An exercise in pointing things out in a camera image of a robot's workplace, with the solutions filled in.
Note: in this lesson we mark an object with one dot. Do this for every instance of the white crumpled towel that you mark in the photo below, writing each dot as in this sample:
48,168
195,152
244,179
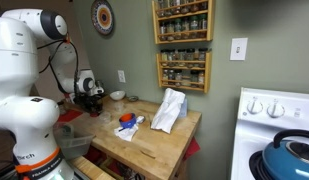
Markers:
167,113

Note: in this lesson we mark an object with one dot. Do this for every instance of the wooden spice tray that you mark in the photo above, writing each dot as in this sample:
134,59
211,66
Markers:
69,106

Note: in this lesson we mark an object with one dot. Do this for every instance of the red plastic lid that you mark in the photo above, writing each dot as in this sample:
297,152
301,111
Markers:
94,114

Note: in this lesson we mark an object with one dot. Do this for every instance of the red silicone mat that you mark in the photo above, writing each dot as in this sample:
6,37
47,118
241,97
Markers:
69,116

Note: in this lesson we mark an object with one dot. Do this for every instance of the pale blue box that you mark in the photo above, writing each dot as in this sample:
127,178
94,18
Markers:
183,108

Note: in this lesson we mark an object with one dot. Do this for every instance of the red hanging towel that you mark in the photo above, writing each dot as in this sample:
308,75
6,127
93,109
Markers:
192,148

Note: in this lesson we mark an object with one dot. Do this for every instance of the patterned decorative wall plate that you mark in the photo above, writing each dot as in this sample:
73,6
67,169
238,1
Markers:
102,16

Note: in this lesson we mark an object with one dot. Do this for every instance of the small white cup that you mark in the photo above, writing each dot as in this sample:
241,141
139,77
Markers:
140,119

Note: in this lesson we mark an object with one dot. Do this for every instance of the white stove knob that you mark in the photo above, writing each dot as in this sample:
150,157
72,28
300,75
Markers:
254,106
275,109

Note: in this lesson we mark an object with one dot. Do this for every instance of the small dark dish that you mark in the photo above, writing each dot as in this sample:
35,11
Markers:
133,98

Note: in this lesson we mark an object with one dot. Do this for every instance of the black stove burner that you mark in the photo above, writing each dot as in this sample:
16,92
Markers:
255,165

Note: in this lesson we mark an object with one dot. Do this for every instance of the clear plastic bin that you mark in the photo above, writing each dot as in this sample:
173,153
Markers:
74,143

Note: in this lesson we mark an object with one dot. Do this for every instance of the wooden spice rack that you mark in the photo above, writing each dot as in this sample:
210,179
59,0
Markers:
207,71
210,20

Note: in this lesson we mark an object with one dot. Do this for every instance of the white electric stove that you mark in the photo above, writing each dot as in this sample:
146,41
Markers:
260,140

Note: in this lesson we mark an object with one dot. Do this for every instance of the white light switch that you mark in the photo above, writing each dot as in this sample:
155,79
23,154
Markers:
238,49

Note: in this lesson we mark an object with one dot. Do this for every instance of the glass spice jar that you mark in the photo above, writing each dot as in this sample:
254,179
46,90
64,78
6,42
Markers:
181,55
170,26
202,54
173,55
164,56
203,21
194,22
178,25
190,55
163,26
186,24

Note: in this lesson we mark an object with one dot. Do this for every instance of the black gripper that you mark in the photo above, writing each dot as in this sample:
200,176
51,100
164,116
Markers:
89,100

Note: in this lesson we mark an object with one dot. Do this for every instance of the white ceramic bowl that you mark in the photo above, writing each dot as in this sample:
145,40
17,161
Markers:
117,95

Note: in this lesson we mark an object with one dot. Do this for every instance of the white wall outlet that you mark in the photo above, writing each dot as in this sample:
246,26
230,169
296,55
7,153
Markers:
121,76

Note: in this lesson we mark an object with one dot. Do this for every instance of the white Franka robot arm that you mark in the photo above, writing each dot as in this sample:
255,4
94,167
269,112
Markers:
20,66

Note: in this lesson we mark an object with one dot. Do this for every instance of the small clear plastic lunchbox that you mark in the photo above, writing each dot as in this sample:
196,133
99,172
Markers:
105,117

